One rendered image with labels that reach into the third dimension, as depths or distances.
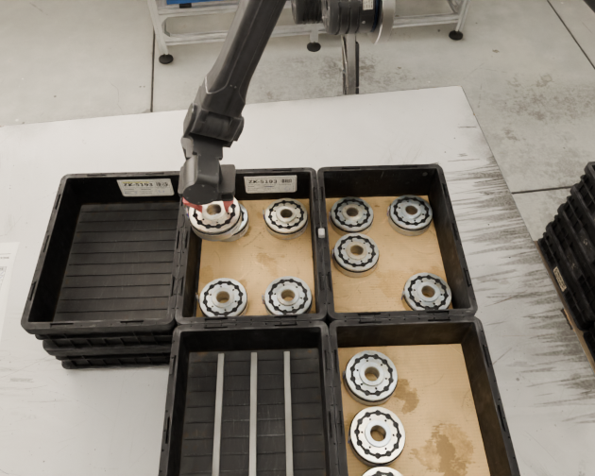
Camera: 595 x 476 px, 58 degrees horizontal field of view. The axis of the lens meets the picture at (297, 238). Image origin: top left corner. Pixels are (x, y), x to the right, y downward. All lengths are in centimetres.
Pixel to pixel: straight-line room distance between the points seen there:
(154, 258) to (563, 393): 98
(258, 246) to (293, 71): 189
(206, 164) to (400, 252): 58
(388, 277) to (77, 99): 222
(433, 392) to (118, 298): 70
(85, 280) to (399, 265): 72
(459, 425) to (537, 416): 25
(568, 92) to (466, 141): 156
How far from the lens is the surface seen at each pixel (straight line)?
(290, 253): 125
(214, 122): 86
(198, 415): 111
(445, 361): 117
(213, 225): 106
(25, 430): 135
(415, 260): 127
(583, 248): 204
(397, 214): 130
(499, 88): 312
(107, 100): 303
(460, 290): 117
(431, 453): 110
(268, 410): 110
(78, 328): 113
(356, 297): 120
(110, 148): 173
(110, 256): 132
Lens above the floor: 188
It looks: 55 degrees down
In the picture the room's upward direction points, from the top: straight up
